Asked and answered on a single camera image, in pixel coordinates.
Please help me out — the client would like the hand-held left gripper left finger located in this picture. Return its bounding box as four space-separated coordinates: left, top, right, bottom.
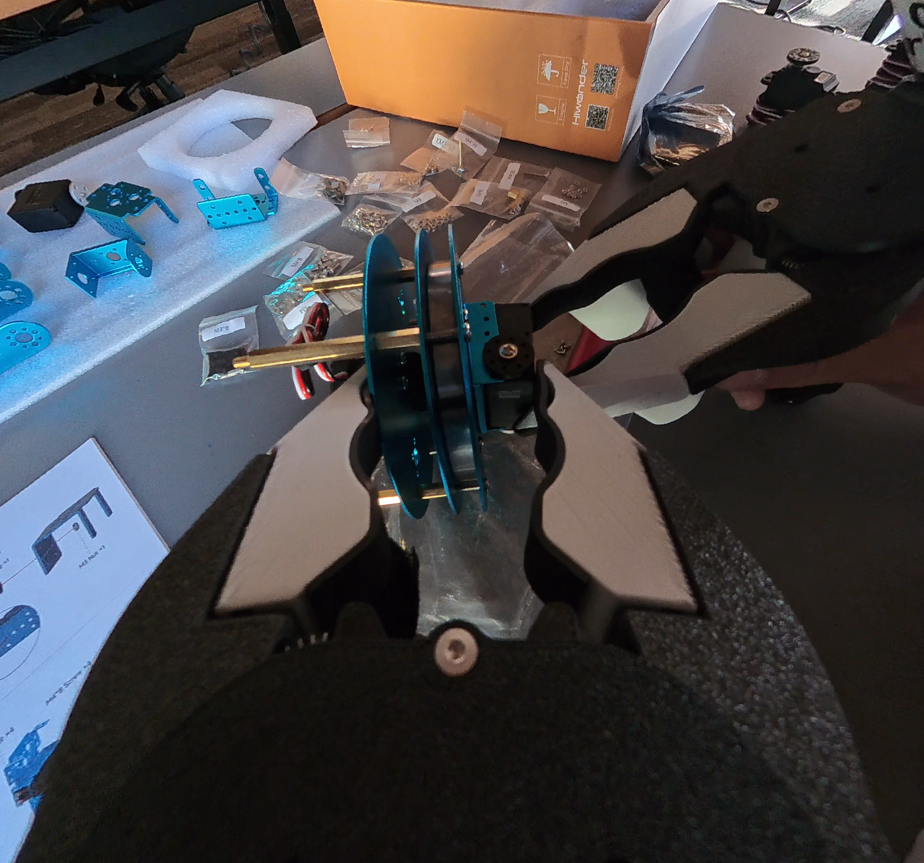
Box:
211 379 420 618

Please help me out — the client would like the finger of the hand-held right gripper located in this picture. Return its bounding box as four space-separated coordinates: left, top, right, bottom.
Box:
556 274 817 425
529 184 723 333

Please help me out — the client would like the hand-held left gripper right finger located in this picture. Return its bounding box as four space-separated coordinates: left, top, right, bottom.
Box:
534 361 707 615

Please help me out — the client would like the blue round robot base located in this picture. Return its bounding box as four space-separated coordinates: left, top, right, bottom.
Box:
231 224 550 521

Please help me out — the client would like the person's right forearm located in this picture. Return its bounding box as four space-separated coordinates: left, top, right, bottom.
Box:
845 310 924 391

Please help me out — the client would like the person's right hand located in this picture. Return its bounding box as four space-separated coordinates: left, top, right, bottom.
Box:
724 354 854 412

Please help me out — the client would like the black robot claw part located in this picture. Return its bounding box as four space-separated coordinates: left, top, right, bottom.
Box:
754 47 842 129

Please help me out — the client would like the bag of dark parts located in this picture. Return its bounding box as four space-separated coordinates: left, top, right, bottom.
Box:
639 87 737 174

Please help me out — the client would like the large clear plastic bag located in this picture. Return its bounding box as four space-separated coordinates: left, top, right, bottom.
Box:
375 444 550 636

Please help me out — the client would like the instruction booklet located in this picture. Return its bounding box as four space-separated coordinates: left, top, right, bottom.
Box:
0 437 170 835

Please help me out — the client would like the orange cardboard box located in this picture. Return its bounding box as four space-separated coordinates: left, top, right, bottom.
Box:
285 0 744 164

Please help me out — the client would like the pile of small screw bags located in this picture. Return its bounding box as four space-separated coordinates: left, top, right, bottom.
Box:
198 106 603 386

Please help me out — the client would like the white foam sheet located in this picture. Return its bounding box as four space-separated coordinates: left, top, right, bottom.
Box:
0 144 347 424

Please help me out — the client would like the black servo motor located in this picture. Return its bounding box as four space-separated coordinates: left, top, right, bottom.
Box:
6 180 84 232

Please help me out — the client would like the black office chair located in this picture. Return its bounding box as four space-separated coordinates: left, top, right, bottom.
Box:
43 11 196 113

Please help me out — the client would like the red white black servo cable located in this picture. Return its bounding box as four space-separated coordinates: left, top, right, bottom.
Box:
283 298 355 403

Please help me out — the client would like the wide blue U metal bracket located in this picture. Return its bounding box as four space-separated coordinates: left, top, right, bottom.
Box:
193 168 281 231

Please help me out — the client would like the small blue metal bracket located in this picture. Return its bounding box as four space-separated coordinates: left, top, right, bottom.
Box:
65 238 154 294

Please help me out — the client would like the blue long U metal bracket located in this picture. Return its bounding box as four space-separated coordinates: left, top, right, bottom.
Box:
0 322 53 376
0 264 30 322

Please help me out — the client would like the teal multi-hole metal bracket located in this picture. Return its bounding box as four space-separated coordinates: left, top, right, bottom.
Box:
83 183 180 243

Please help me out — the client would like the white foam ring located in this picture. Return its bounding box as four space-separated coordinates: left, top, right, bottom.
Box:
137 98 316 183

